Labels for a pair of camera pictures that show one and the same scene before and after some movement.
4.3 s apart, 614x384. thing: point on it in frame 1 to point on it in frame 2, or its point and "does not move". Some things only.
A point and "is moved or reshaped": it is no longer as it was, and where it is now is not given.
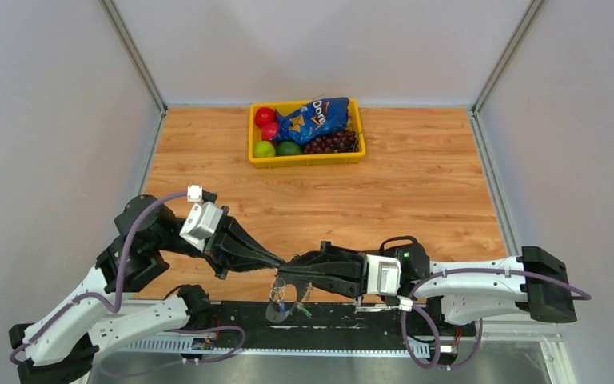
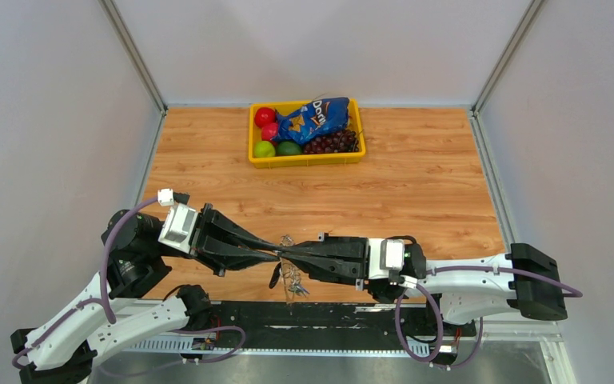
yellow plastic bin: (308, 159) does not move
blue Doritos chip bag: (315, 118) does not move
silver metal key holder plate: (276, 312) is moved or reshaped
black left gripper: (235, 236) does not move
